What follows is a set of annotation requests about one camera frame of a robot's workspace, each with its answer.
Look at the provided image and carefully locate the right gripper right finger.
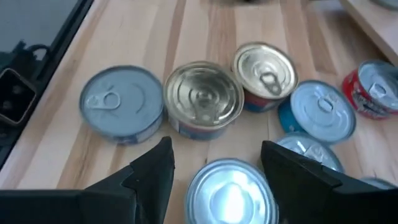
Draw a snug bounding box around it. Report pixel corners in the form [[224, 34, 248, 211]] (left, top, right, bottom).
[[261, 140, 398, 224]]

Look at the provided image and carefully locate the green white light tuna can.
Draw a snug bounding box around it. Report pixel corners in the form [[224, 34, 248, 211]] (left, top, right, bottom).
[[275, 131, 345, 174]]

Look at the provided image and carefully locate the black box with tan rim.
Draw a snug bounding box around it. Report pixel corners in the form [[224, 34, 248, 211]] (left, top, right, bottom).
[[0, 67, 37, 127]]

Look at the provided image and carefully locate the blue albacore tuna can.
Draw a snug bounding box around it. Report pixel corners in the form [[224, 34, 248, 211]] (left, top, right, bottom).
[[79, 64, 165, 146], [184, 157, 280, 224]]

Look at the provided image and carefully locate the gold-lid pink salmon can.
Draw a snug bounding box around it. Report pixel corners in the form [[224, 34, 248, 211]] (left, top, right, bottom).
[[231, 41, 299, 113], [163, 60, 246, 141]]

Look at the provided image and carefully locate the black table frame rail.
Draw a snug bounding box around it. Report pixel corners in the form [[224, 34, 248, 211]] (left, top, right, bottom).
[[0, 0, 96, 170]]

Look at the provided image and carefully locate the light wooden shelf board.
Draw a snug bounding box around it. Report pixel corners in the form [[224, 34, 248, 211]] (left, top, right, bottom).
[[338, 0, 398, 67]]

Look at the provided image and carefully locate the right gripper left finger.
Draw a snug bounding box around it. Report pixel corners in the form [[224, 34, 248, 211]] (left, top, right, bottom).
[[0, 136, 175, 224]]

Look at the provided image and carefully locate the teal seafood can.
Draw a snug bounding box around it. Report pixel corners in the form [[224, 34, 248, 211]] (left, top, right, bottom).
[[277, 79, 358, 146]]

